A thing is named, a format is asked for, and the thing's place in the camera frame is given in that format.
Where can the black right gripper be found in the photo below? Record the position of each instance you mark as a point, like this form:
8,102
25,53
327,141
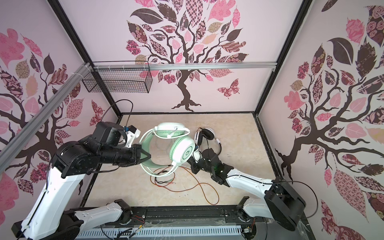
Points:
193,163

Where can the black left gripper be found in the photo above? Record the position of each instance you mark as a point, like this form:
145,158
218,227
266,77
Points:
136,149

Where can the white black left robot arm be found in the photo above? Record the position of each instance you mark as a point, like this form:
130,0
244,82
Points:
48,220

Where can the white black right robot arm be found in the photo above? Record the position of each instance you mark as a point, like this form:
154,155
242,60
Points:
275,199

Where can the white black headphones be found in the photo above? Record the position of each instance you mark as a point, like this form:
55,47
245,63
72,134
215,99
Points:
209,135

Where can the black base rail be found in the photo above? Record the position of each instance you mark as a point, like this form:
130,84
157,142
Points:
157,215

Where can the white slotted cable duct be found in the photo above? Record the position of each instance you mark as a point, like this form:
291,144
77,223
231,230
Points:
160,233

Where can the black wire basket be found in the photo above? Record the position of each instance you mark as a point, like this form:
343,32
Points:
119,77

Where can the aluminium rail back wall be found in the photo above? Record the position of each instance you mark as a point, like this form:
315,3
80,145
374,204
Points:
198,66

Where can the aluminium rail wall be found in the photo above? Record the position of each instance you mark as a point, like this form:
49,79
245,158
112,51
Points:
12,149
198,66

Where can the aluminium rail left wall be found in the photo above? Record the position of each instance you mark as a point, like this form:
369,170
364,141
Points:
12,149

